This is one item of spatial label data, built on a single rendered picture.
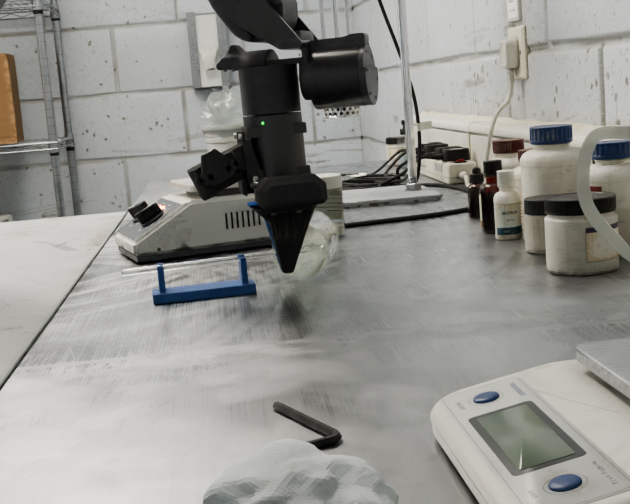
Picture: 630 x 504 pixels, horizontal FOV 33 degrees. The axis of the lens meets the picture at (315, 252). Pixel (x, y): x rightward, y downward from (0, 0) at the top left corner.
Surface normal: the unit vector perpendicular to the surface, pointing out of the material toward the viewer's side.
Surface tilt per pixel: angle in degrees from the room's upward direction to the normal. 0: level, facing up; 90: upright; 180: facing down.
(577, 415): 11
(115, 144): 90
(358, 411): 0
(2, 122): 89
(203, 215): 90
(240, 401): 0
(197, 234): 90
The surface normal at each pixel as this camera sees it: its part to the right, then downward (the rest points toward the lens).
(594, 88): -0.99, 0.09
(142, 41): 0.09, 0.14
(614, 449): -0.27, -0.95
